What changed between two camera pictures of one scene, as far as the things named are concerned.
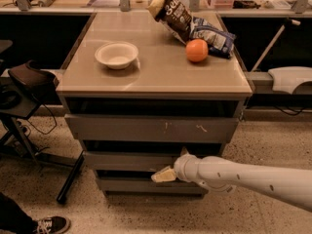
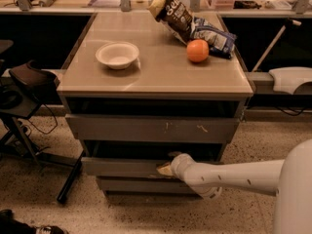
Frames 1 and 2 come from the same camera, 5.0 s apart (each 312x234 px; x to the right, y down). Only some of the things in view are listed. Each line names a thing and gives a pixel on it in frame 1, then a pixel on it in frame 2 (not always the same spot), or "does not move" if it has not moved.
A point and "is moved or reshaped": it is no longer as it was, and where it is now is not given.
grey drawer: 128,161 is moved or reshaped
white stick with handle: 288,20 does not move
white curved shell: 289,78 does not move
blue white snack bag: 219,43 does not move
